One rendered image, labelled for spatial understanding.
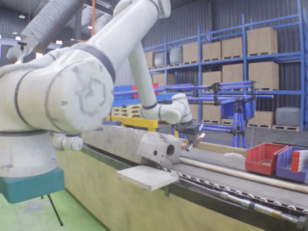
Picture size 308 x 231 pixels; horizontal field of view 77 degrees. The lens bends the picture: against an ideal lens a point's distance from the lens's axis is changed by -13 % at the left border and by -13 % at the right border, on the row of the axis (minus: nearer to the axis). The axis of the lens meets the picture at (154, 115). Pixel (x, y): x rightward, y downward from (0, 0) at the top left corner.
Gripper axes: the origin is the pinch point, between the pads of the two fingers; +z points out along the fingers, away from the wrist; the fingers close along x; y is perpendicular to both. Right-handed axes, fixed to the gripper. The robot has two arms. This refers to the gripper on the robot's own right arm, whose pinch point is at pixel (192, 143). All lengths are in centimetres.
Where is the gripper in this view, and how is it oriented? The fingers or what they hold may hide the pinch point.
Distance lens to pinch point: 142.7
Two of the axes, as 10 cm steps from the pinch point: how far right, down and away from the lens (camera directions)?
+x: -6.5, -0.5, 7.6
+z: 3.2, 8.8, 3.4
